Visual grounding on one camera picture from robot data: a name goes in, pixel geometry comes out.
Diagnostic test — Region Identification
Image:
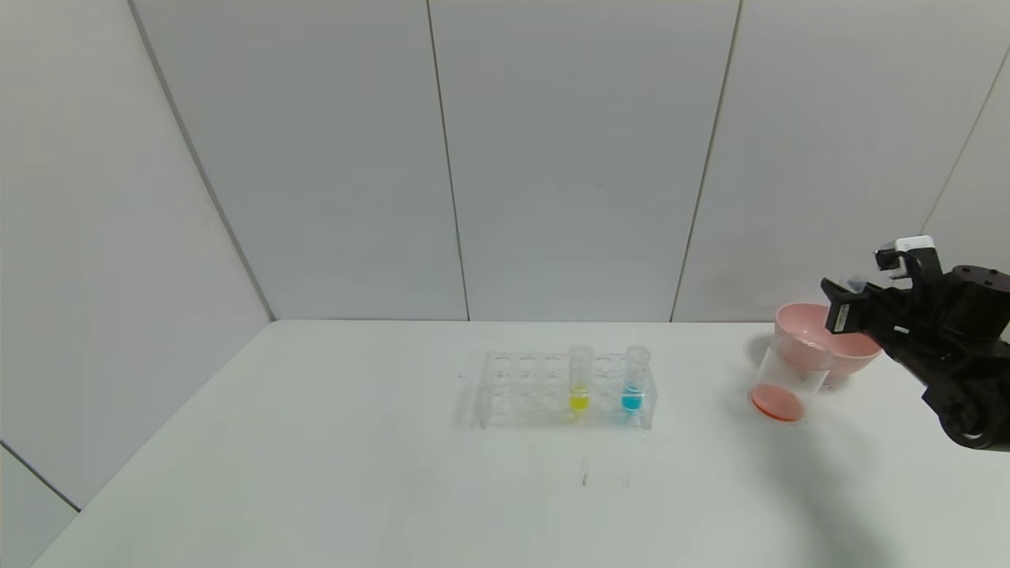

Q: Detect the clear plastic beaker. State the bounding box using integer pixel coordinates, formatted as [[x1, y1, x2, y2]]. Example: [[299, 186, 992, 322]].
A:
[[747, 334, 834, 424]]

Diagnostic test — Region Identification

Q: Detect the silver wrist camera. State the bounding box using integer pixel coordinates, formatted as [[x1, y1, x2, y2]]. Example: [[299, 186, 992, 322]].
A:
[[873, 234, 941, 282]]

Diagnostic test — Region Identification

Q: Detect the test tube with yellow pigment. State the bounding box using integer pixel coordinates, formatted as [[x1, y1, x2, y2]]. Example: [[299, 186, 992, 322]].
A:
[[567, 345, 594, 414]]

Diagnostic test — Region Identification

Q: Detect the test tube with blue pigment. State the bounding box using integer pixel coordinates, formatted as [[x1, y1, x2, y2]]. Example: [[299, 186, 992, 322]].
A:
[[620, 345, 652, 416]]

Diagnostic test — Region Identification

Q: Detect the clear acrylic test tube rack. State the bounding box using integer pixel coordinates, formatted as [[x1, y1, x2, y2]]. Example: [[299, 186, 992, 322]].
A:
[[477, 351, 657, 432]]

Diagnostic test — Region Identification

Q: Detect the pink bowl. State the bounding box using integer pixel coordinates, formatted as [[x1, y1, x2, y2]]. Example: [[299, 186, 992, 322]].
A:
[[773, 303, 883, 384]]

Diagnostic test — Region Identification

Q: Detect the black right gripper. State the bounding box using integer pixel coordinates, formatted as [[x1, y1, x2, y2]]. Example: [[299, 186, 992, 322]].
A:
[[820, 277, 911, 353]]

